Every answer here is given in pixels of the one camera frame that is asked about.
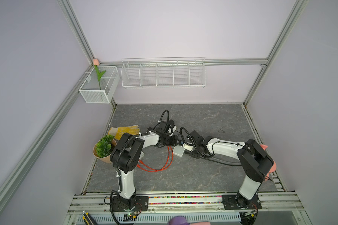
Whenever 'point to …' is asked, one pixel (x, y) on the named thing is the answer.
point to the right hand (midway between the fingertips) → (193, 149)
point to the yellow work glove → (118, 132)
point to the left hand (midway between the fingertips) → (179, 143)
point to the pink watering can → (274, 167)
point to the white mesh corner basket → (100, 84)
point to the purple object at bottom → (178, 220)
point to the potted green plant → (103, 149)
